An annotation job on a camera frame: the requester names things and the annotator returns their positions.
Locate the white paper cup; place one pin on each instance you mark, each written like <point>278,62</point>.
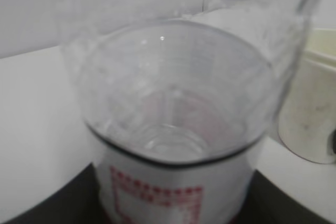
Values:
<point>308,115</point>

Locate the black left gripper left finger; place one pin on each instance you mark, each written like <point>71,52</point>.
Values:
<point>77,202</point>

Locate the Nongfu Spring water bottle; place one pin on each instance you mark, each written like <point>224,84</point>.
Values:
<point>177,96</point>

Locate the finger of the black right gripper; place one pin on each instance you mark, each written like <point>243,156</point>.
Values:
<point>331,143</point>

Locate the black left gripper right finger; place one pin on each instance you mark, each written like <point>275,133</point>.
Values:
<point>266,203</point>

